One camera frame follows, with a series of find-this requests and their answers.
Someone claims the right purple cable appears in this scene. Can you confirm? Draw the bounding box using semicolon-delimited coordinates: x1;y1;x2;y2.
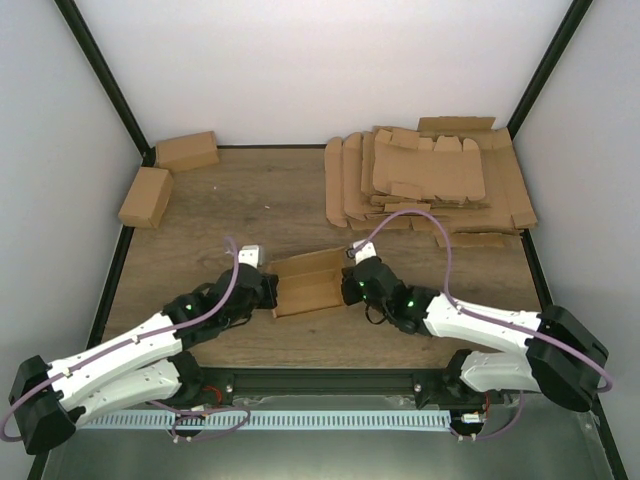
349;209;615;439

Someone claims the black frame post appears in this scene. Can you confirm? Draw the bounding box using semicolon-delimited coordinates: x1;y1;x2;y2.
507;0;593;139
54;0;155;166

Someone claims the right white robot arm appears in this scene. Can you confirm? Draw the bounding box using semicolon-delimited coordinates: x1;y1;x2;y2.
341;256;608;412

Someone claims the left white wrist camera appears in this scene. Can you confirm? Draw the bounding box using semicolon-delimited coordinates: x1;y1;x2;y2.
238;244;267;269

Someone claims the stack of flat cardboard blanks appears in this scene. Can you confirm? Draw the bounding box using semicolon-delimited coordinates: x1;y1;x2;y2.
324;117;538;247

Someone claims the light blue slotted cable duct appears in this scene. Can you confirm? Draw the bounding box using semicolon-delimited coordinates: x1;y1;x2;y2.
85;410;451;432

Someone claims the cardboard box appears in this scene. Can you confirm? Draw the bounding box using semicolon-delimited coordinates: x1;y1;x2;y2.
156;131;219;173
118;167;174;229
267;247;348;318

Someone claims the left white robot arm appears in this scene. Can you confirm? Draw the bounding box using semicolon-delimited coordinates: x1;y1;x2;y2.
9;264;279;455

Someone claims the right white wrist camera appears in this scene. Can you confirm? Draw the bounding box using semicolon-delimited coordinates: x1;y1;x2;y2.
346;239;377;264

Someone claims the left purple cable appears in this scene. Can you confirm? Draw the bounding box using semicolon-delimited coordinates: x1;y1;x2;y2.
0;236;242;443

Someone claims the left black frame post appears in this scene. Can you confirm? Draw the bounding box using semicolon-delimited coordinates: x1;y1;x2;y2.
54;0;155;166

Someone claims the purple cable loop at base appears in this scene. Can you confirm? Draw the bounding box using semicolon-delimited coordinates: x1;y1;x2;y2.
149;399;251;445

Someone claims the right black frame post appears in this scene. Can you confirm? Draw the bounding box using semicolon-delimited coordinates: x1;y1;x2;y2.
507;0;593;139

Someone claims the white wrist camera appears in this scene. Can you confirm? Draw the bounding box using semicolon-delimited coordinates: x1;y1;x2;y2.
346;239;377;264
238;244;267;269

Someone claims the black aluminium frame rail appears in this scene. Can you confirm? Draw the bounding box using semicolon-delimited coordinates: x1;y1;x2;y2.
194;366;571;406

